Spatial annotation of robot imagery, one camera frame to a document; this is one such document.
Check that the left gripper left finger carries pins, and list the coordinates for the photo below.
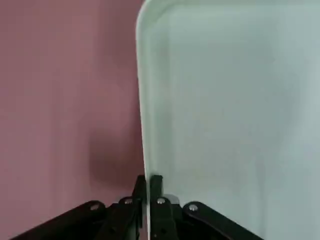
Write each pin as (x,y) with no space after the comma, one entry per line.
(120,220)

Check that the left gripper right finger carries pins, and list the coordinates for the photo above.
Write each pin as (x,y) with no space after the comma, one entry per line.
(170,222)

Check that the green rectangular tray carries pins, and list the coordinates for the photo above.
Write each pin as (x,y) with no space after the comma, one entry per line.
(225,100)

